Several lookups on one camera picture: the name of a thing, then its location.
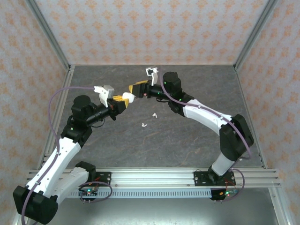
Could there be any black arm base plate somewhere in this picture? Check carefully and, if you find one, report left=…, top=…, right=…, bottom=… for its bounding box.
left=194, top=170, right=235, bottom=188
left=70, top=171, right=112, bottom=188

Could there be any grey metal shelf panel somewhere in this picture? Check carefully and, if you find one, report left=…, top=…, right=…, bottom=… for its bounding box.
left=53, top=198, right=285, bottom=225

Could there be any aluminium table side rail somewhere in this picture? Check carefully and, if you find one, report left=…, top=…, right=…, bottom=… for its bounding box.
left=234, top=65, right=269, bottom=170
left=37, top=65, right=75, bottom=170

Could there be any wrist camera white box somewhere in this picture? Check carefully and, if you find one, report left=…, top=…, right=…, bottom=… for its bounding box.
left=93, top=85, right=115, bottom=107
left=145, top=67, right=160, bottom=87

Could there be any aluminium frame leg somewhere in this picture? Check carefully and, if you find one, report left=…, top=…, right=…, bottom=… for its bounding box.
left=268, top=187, right=296, bottom=225

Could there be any slotted grey cable duct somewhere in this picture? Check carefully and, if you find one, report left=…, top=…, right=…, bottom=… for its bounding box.
left=57, top=190, right=213, bottom=199

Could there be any white earbud charging case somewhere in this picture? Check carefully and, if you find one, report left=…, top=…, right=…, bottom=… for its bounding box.
left=121, top=91, right=136, bottom=105

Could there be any aluminium corner post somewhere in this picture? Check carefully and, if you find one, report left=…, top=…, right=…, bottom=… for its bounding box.
left=24, top=0, right=72, bottom=72
left=233, top=0, right=281, bottom=71

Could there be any wide aluminium mounting rail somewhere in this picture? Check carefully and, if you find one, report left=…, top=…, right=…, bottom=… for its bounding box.
left=27, top=166, right=281, bottom=188

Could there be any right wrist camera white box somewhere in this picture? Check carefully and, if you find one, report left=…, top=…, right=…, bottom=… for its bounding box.
left=145, top=67, right=160, bottom=87

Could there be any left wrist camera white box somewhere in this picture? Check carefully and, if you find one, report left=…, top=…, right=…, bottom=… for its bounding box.
left=93, top=85, right=115, bottom=107

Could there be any small controller circuit board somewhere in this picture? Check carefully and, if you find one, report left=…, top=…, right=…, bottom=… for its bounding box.
left=210, top=188, right=238, bottom=203
left=78, top=187, right=99, bottom=203

